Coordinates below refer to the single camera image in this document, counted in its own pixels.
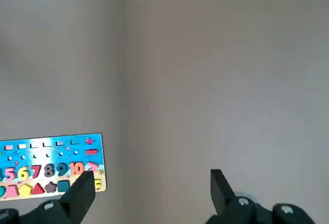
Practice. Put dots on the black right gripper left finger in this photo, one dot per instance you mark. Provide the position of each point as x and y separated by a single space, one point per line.
51 213

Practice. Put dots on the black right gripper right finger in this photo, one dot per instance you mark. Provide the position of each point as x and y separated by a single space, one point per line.
244 213

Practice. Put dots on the orange number ten piece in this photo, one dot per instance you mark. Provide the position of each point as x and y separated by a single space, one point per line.
73 168

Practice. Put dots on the blue wooden toy board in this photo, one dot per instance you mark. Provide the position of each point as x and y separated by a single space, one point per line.
79 158

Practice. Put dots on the red block piece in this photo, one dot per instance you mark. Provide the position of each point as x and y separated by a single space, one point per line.
91 152

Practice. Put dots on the dark mauve star piece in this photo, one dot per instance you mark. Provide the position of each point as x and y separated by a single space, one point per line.
51 187

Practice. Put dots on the red triangle piece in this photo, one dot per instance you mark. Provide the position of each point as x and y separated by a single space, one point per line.
38 190

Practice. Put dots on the teal square piece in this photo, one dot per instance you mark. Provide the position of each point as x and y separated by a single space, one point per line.
63 186

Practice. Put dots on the yellow pentagon piece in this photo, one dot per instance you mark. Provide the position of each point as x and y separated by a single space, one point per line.
25 190

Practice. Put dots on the mauve number eight piece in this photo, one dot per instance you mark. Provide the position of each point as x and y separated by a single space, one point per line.
49 170

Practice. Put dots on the pink trapezoid piece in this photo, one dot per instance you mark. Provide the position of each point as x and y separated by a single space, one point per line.
11 191

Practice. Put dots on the red number seven piece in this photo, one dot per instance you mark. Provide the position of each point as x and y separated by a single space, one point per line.
36 167

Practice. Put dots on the yellow number six piece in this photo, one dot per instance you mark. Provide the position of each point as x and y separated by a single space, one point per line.
20 174

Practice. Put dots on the teal heart piece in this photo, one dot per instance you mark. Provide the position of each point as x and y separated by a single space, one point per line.
2 190

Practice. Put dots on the yellow equals sign piece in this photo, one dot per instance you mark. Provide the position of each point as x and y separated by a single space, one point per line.
98 183

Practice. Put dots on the pink number five piece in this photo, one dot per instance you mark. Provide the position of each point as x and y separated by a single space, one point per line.
9 169

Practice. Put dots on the teal number four piece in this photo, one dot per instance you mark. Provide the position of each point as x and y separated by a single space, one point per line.
1 175

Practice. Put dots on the pink greater-than sign piece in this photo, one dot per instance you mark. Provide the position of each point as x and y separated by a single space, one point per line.
94 167

